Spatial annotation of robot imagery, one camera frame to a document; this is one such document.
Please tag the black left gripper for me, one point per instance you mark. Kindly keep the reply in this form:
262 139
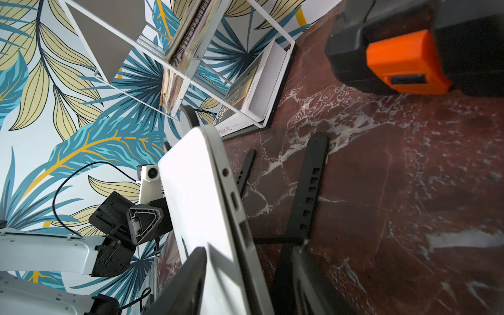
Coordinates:
136 224

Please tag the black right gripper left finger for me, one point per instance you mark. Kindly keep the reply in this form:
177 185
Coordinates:
184 295

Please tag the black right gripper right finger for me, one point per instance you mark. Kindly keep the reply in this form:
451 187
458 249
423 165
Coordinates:
314 293

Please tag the silver laptop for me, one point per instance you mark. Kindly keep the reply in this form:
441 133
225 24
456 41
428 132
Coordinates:
207 212

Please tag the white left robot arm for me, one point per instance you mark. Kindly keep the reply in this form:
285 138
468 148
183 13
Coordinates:
100 243

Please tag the black laptop stand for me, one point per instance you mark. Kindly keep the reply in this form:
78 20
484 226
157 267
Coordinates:
298 230

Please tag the white metal shelf rack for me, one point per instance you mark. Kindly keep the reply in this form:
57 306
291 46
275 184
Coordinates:
109 30

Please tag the white Folio-02 book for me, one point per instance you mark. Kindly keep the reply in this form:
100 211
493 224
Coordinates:
253 93

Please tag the black tool case orange latches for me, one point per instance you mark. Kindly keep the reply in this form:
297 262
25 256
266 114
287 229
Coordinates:
419 47

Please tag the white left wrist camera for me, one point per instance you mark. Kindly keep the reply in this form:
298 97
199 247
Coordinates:
150 183

